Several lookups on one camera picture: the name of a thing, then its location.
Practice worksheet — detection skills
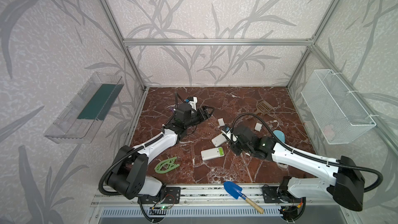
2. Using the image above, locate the blue shovel wooden handle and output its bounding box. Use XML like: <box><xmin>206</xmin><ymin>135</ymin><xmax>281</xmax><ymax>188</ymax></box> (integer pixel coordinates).
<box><xmin>223</xmin><ymin>181</ymin><xmax>264</xmax><ymax>214</ymax></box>

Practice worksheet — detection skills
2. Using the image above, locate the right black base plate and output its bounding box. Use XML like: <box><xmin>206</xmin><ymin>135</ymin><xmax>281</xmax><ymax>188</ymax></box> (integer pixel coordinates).
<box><xmin>261</xmin><ymin>185</ymin><xmax>302</xmax><ymax>205</ymax></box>

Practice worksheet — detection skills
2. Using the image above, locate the green plastic hanger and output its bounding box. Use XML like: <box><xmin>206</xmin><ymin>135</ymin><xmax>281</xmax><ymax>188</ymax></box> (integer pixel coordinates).
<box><xmin>154</xmin><ymin>157</ymin><xmax>180</xmax><ymax>174</ymax></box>

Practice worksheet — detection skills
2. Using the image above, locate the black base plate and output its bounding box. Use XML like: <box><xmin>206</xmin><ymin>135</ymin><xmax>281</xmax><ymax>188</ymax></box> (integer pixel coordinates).
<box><xmin>138</xmin><ymin>186</ymin><xmax>181</xmax><ymax>204</ymax></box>
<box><xmin>261</xmin><ymin>185</ymin><xmax>302</xmax><ymax>205</ymax></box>

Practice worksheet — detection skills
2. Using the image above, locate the white wire basket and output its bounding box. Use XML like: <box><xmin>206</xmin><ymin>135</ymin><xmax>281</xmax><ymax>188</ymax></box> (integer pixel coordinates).
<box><xmin>301</xmin><ymin>69</ymin><xmax>376</xmax><ymax>145</ymax></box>

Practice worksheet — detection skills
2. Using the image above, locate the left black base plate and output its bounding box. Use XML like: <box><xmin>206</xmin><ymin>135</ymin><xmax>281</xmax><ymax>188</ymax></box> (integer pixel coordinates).
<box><xmin>138</xmin><ymin>186</ymin><xmax>181</xmax><ymax>204</ymax></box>

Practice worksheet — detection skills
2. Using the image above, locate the light blue spatula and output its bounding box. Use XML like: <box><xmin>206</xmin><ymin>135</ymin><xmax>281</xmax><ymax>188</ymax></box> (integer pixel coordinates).
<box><xmin>273</xmin><ymin>130</ymin><xmax>286</xmax><ymax>143</ymax></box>

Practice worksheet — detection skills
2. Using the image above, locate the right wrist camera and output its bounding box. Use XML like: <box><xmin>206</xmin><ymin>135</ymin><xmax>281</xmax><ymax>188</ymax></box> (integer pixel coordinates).
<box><xmin>221</xmin><ymin>125</ymin><xmax>237</xmax><ymax>144</ymax></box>

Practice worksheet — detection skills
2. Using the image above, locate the white remote control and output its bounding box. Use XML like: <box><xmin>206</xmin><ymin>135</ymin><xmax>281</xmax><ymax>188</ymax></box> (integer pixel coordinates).
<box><xmin>201</xmin><ymin>147</ymin><xmax>225</xmax><ymax>161</ymax></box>
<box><xmin>211</xmin><ymin>133</ymin><xmax>227</xmax><ymax>147</ymax></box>

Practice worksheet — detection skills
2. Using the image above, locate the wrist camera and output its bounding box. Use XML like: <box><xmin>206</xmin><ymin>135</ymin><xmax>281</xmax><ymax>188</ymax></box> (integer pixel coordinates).
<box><xmin>185</xmin><ymin>96</ymin><xmax>198</xmax><ymax>111</ymax></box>
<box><xmin>221</xmin><ymin>125</ymin><xmax>237</xmax><ymax>144</ymax></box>

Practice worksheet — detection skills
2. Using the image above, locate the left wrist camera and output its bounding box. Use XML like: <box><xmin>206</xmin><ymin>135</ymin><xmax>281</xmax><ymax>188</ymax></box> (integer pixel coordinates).
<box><xmin>185</xmin><ymin>96</ymin><xmax>198</xmax><ymax>111</ymax></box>

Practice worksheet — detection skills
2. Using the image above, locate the white battery cover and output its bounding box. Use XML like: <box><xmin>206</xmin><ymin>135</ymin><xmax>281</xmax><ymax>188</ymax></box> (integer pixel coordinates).
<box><xmin>255</xmin><ymin>123</ymin><xmax>263</xmax><ymax>132</ymax></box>
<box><xmin>218</xmin><ymin>118</ymin><xmax>226</xmax><ymax>127</ymax></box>

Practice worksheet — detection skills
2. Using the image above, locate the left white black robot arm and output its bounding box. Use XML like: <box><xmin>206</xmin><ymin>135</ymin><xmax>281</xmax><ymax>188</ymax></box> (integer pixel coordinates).
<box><xmin>98</xmin><ymin>101</ymin><xmax>215</xmax><ymax>202</ymax></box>

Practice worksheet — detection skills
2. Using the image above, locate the aluminium front rail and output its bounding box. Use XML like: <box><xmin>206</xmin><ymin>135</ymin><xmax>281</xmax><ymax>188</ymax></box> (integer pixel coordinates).
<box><xmin>90</xmin><ymin>184</ymin><xmax>355</xmax><ymax>207</ymax></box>

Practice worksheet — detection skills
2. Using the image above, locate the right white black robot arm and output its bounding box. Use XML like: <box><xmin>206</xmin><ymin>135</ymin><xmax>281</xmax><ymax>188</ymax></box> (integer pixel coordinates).
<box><xmin>222</xmin><ymin>125</ymin><xmax>382</xmax><ymax>212</ymax></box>

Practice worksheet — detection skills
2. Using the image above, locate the clear plastic wall bin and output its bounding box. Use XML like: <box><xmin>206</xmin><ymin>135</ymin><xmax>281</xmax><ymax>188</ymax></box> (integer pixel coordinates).
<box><xmin>44</xmin><ymin>72</ymin><xmax>124</xmax><ymax>144</ymax></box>

